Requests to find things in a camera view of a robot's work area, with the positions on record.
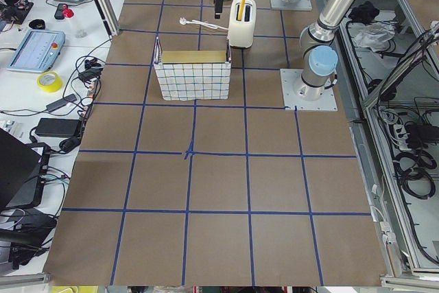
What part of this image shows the white toaster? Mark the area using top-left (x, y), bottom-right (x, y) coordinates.
top-left (228, 0), bottom-right (257, 49)

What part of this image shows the toast slice in toaster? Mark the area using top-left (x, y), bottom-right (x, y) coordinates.
top-left (237, 0), bottom-right (246, 22)

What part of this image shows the white bottle red cap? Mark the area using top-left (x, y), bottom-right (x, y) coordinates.
top-left (62, 5), bottom-right (87, 38)

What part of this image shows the yellow tape roll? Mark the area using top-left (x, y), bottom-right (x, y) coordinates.
top-left (37, 71), bottom-right (62, 93)

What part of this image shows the black power adapter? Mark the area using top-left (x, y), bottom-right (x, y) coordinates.
top-left (35, 118), bottom-right (80, 138)

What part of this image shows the black laptop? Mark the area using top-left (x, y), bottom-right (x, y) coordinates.
top-left (1, 130), bottom-right (49, 211)

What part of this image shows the white toaster power cable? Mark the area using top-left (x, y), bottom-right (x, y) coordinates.
top-left (179, 16), bottom-right (230, 32)

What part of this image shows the wire basket with wooden shelf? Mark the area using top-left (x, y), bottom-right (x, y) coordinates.
top-left (154, 38), bottom-right (232, 101)

